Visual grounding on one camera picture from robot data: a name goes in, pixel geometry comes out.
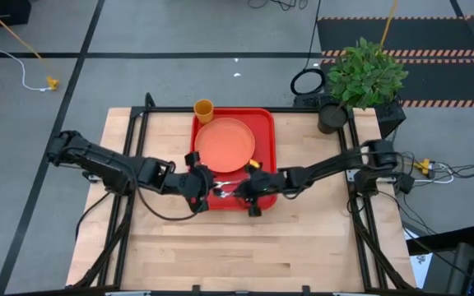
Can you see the black plant pot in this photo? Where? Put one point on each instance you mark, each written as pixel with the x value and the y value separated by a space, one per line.
pixel 331 119

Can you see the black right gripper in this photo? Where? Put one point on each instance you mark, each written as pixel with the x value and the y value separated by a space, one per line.
pixel 261 183

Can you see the white paper with logo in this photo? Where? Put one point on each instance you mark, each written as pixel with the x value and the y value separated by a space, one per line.
pixel 420 267

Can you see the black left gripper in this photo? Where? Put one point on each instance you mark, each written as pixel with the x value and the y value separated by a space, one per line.
pixel 196 183

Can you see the orange plastic cup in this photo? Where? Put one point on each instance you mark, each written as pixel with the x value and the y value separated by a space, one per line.
pixel 203 111

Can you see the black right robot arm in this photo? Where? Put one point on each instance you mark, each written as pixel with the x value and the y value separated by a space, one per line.
pixel 331 164

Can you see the black aluminium table frame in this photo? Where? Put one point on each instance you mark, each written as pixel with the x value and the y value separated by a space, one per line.
pixel 140 140

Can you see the black crate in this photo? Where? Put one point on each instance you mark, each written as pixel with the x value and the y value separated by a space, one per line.
pixel 2 12

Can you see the green leafy plant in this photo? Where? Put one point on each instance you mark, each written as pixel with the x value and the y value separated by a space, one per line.
pixel 364 74

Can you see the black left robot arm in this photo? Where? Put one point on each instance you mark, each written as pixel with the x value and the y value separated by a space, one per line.
pixel 109 164

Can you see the orange plastic plate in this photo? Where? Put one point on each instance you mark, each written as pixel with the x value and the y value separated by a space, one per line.
pixel 224 144

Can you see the hazard striped black mat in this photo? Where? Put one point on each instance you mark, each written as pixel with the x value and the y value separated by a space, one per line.
pixel 426 37

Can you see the red plastic tray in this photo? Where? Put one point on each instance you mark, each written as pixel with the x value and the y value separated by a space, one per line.
pixel 266 131

